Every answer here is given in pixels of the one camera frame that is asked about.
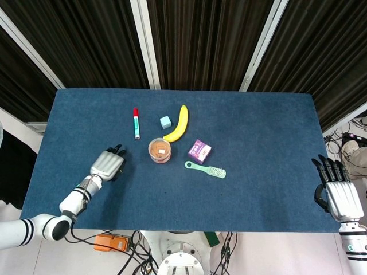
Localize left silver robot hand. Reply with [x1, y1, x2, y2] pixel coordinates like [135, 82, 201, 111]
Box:
[89, 144, 128, 182]

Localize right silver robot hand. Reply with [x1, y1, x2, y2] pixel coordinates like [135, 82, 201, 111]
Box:
[311, 154, 365, 223]

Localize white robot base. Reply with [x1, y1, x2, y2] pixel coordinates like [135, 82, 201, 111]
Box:
[139, 230, 222, 275]

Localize khaki trouser leg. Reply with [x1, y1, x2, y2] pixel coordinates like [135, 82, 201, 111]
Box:
[345, 145, 367, 182]

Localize red capped whiteboard marker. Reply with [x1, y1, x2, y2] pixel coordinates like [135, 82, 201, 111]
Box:
[132, 107, 141, 140]

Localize beige shoe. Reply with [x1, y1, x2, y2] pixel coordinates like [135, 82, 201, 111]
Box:
[341, 140, 361, 162]

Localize clear rubber band jar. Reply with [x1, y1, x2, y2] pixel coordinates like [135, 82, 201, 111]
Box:
[147, 137, 172, 164]

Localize orange pedal box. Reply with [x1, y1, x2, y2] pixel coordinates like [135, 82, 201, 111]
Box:
[95, 233, 132, 253]

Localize yellow banana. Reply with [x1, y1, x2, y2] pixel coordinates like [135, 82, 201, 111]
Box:
[162, 104, 190, 143]

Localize purple tissue pack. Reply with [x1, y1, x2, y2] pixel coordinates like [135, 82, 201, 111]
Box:
[188, 139, 213, 161]

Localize light green brush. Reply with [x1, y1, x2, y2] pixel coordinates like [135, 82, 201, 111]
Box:
[184, 160, 227, 179]

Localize blue velvet tablecloth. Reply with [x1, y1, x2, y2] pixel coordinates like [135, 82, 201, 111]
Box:
[21, 88, 343, 234]

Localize dark pleated curtain panel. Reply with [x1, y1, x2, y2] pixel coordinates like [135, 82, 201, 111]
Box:
[246, 0, 367, 131]
[147, 0, 274, 92]
[0, 0, 150, 90]
[0, 25, 58, 123]

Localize green flat piece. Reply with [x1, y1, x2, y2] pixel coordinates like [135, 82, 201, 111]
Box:
[204, 231, 220, 248]

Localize tangled floor cables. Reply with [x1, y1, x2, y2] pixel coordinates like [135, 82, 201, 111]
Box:
[323, 117, 367, 155]

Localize white frame post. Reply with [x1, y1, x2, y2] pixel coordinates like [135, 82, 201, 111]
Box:
[130, 0, 161, 90]
[0, 7, 66, 90]
[239, 0, 291, 93]

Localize black cable bundle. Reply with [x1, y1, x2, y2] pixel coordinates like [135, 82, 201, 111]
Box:
[213, 231, 240, 275]

